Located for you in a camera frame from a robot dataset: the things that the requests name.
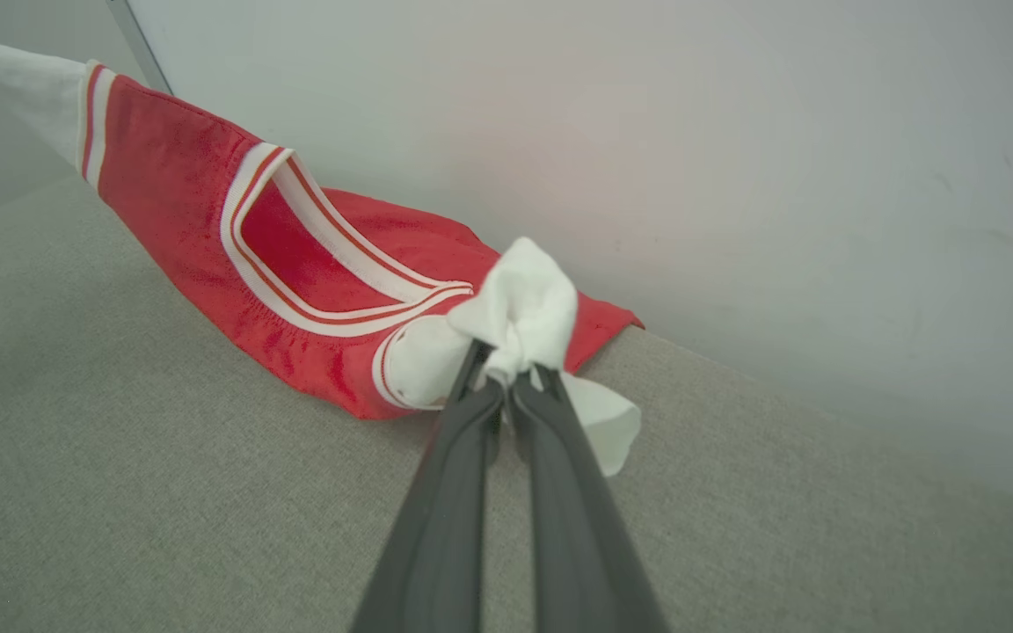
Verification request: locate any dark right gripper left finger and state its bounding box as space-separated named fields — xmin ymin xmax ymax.
xmin=352 ymin=340 xmax=506 ymax=633

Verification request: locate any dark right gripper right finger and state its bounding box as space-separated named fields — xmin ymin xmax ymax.
xmin=510 ymin=364 xmax=671 ymax=633

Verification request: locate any red and white basketball jersey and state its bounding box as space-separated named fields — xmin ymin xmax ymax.
xmin=0 ymin=29 xmax=646 ymax=478

